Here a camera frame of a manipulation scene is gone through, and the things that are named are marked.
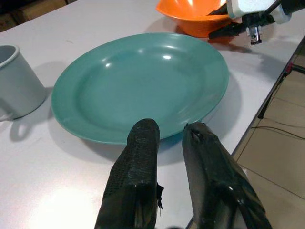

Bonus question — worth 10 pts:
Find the thin black floor cable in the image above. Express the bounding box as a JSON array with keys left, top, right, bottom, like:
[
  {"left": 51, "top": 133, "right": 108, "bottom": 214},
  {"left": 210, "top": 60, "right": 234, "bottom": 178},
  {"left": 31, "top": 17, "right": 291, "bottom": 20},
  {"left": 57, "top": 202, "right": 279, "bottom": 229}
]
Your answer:
[
  {"left": 250, "top": 125, "right": 305, "bottom": 139},
  {"left": 264, "top": 117, "right": 305, "bottom": 128}
]

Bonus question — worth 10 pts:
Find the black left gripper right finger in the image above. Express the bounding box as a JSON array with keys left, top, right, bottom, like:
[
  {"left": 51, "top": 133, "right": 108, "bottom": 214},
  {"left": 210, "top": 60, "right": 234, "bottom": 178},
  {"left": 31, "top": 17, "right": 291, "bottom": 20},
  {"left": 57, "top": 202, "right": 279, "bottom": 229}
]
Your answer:
[{"left": 182, "top": 122, "right": 273, "bottom": 229}]

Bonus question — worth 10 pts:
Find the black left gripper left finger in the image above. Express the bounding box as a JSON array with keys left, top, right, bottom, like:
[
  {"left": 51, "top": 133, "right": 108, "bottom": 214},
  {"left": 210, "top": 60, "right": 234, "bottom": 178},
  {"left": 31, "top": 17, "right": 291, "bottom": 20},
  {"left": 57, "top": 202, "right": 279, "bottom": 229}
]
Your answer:
[{"left": 94, "top": 118, "right": 164, "bottom": 229}]

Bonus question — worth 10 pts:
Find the grey mug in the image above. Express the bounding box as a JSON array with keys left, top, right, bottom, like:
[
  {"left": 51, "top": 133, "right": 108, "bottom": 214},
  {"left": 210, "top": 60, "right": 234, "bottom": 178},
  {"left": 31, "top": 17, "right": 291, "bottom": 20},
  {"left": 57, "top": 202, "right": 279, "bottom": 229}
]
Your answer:
[{"left": 0, "top": 44, "right": 47, "bottom": 122}]

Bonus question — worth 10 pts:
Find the green plastic plate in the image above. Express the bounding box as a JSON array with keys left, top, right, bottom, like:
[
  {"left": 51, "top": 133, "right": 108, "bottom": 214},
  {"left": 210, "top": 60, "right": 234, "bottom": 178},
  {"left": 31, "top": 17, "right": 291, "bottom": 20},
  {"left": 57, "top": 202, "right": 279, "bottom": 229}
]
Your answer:
[{"left": 51, "top": 32, "right": 230, "bottom": 146}]

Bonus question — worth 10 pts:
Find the orange plastic bowl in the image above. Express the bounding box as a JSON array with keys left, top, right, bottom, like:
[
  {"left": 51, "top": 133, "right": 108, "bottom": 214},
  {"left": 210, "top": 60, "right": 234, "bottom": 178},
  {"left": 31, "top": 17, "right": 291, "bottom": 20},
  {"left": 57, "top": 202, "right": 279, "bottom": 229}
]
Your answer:
[{"left": 156, "top": 0, "right": 244, "bottom": 38}]

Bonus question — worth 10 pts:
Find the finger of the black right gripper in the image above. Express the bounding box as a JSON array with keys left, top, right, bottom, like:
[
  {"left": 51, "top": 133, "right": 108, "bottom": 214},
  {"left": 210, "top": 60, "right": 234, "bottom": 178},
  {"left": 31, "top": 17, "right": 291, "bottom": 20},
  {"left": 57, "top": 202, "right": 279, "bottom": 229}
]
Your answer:
[
  {"left": 206, "top": 4, "right": 230, "bottom": 17},
  {"left": 208, "top": 21, "right": 246, "bottom": 40}
]

